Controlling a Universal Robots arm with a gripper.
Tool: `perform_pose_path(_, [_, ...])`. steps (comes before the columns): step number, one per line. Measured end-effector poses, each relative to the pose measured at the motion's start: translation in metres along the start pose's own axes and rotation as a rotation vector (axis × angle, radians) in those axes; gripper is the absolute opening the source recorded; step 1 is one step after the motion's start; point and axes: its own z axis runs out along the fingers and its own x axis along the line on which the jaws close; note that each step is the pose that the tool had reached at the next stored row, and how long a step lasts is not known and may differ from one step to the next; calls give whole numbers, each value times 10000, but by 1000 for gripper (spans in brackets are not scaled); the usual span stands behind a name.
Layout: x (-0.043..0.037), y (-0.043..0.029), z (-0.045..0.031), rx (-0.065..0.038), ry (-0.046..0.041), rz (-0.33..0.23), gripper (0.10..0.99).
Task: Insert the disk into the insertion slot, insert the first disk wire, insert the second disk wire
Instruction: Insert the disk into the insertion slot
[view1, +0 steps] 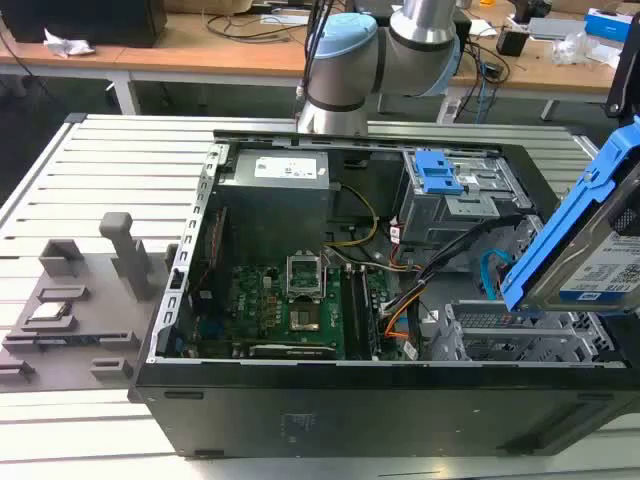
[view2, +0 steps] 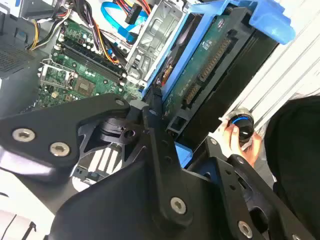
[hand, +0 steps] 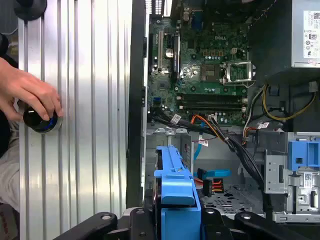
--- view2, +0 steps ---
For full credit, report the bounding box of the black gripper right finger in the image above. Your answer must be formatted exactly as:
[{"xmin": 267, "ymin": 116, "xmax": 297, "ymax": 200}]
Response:
[{"xmin": 204, "ymin": 136, "xmax": 316, "ymax": 240}]

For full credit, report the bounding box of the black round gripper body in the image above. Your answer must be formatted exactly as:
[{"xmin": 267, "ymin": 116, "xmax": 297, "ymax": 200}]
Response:
[{"xmin": 47, "ymin": 116, "xmax": 229, "ymax": 240}]

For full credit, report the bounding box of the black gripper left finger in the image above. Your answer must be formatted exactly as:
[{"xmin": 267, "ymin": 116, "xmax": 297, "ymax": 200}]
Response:
[{"xmin": 0, "ymin": 87, "xmax": 195, "ymax": 228}]

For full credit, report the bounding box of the round black tool blue ring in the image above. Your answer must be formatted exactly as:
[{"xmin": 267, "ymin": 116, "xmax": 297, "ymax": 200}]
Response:
[{"xmin": 226, "ymin": 106, "xmax": 255, "ymax": 148}]

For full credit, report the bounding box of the blue plastic disk carrier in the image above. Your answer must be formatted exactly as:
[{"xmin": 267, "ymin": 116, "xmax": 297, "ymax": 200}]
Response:
[{"xmin": 142, "ymin": 0, "xmax": 296, "ymax": 170}]

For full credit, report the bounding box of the person's bare hand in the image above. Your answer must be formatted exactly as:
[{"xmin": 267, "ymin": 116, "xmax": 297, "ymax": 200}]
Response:
[{"xmin": 221, "ymin": 124, "xmax": 263, "ymax": 168}]

